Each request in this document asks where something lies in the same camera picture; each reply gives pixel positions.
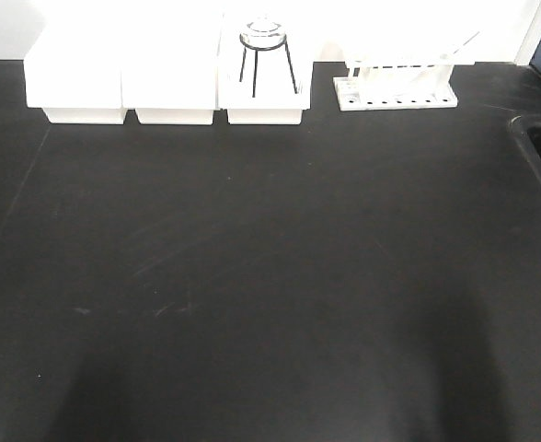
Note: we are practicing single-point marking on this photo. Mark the right white storage bin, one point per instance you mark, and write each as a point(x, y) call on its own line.
point(275, 102)

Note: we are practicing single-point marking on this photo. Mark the white storage bin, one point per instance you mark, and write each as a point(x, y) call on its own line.
point(75, 77)
point(275, 102)
point(169, 76)

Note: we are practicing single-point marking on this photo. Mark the middle white storage bin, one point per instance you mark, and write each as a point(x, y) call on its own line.
point(169, 76)

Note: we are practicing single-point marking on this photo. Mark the clear glass flask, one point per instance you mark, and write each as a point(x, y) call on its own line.
point(262, 33)

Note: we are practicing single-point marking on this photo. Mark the white test tube rack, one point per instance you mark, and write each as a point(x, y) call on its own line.
point(395, 87)

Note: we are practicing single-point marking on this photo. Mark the clear glass pipette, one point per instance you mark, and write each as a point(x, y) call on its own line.
point(450, 55)

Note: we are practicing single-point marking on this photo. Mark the left white storage bin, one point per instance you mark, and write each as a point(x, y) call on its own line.
point(75, 77)

